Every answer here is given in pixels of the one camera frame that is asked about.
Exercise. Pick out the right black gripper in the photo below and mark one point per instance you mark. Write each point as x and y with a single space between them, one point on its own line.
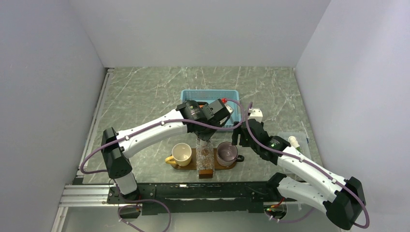
237 130

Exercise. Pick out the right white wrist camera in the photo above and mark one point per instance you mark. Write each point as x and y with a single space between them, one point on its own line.
255 113

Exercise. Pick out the light blue plastic basket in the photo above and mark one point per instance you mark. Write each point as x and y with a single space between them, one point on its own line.
210 95

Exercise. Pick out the mauve ceramic cup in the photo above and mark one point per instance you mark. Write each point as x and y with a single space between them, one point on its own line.
227 154

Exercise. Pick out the yellow ceramic mug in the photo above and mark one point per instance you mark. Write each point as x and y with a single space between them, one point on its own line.
181 155

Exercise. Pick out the clear holder with brown ends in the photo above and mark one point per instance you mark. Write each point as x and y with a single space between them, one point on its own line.
205 162

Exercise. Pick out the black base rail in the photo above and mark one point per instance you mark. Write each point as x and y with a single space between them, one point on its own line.
252 197

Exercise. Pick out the clear plastic container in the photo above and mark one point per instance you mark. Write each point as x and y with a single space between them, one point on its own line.
302 139

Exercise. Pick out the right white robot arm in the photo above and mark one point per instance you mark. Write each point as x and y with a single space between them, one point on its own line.
342 200

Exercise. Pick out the brown oval wooden tray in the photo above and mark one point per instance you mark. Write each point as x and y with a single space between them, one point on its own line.
192 164

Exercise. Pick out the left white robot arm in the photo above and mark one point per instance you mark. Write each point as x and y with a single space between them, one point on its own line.
188 117

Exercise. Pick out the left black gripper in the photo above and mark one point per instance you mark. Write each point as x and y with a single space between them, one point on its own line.
204 137

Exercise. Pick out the aluminium frame rail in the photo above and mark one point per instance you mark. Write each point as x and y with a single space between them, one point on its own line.
77 194

